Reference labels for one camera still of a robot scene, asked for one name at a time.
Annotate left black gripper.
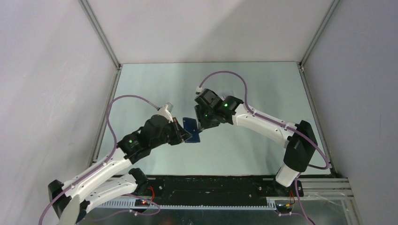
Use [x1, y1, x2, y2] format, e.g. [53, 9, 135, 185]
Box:
[150, 117, 192, 149]

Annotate blue leather card holder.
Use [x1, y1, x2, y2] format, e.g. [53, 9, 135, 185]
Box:
[183, 117, 201, 143]

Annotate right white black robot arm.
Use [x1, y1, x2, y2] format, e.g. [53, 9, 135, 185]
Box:
[195, 87, 318, 196]

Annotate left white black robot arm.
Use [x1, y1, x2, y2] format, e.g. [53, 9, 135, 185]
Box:
[48, 114, 192, 225]

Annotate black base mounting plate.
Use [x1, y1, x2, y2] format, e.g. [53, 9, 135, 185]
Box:
[136, 175, 304, 206]

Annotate left controller board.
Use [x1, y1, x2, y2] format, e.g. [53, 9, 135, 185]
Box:
[134, 199, 151, 207]

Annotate controller board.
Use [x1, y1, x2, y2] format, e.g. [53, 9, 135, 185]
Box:
[276, 203, 293, 216]
[134, 199, 151, 207]

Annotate right controller board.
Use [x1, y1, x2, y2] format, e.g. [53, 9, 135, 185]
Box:
[276, 203, 293, 216]

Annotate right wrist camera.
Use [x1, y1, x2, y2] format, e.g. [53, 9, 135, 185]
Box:
[195, 86, 203, 94]

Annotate grey slotted cable duct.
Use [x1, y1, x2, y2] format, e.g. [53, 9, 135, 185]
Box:
[96, 198, 276, 210]

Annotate left aluminium frame post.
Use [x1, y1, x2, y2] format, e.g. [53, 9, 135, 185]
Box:
[78, 0, 121, 70]

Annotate aluminium frame post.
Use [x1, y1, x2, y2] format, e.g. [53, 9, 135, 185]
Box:
[78, 0, 121, 70]
[299, 0, 341, 68]

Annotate right aluminium frame post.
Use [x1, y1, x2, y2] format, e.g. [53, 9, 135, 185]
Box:
[299, 0, 341, 68]

